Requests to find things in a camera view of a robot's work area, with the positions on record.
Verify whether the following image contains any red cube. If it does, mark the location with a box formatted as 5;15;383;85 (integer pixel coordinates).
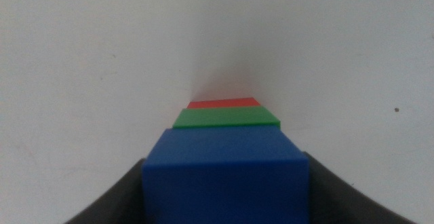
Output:
186;96;262;110

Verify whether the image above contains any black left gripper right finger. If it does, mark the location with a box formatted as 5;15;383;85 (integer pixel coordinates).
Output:
302;150;420;224

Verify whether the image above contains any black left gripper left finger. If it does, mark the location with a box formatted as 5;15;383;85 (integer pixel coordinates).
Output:
63;157;145;224

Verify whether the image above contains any blue cube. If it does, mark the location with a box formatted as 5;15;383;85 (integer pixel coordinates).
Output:
141;126;311;224

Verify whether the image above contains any green cube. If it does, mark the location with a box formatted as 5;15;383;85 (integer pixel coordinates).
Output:
172;105;282;130

